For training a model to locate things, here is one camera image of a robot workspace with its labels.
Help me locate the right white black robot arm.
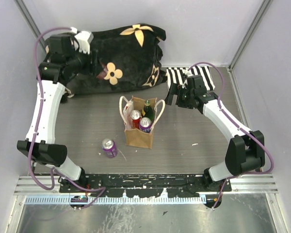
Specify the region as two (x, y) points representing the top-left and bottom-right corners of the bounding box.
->
(165, 75), (265, 191)

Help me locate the right aluminium frame post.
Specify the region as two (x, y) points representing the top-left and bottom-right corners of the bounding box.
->
(228, 0), (273, 71)

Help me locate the aluminium frame post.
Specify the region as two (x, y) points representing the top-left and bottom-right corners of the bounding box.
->
(228, 0), (273, 71)
(14, 0), (41, 38)

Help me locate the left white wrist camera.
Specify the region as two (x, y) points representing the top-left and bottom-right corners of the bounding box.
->
(70, 27), (94, 54)

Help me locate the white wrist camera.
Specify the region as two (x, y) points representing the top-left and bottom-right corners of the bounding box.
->
(182, 71), (190, 89)
(70, 27), (94, 54)

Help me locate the brown canvas tote bag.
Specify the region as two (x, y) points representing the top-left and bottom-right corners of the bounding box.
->
(119, 96), (165, 149)

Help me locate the slotted cable duct rail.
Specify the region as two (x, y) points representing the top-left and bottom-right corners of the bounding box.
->
(24, 195), (207, 205)

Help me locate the purple cable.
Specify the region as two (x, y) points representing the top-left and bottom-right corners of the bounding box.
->
(188, 62), (275, 209)
(28, 26), (107, 210)

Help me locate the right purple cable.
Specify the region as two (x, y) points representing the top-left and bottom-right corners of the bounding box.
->
(188, 62), (275, 209)

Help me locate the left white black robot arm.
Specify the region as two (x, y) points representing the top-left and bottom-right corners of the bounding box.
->
(16, 31), (94, 192)

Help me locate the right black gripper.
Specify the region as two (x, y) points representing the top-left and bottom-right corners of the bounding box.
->
(164, 83), (194, 110)

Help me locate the purple Fanta can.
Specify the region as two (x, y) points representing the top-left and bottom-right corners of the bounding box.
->
(139, 117), (152, 133)

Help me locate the black white striped cloth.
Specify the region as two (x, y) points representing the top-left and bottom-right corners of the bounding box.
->
(166, 66), (215, 91)

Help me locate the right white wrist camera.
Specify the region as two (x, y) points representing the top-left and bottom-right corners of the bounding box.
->
(182, 71), (190, 89)

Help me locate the purple soda can front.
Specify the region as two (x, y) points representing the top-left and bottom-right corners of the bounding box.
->
(101, 138), (118, 158)

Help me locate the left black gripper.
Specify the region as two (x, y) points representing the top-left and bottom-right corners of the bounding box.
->
(68, 44), (104, 77)

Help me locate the left aluminium frame post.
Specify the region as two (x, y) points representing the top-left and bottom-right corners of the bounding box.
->
(14, 0), (41, 38)

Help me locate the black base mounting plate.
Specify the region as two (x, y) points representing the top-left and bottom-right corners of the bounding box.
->
(59, 172), (232, 199)

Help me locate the black floral plush blanket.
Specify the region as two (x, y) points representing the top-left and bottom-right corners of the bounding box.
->
(43, 23), (168, 104)

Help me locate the red cola can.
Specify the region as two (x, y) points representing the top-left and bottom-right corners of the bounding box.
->
(97, 63), (108, 80)
(130, 110), (142, 129)

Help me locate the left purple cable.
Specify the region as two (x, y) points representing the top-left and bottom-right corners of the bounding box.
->
(28, 26), (107, 210)

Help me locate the green glass bottle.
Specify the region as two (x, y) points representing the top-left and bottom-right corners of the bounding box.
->
(142, 100), (155, 122)

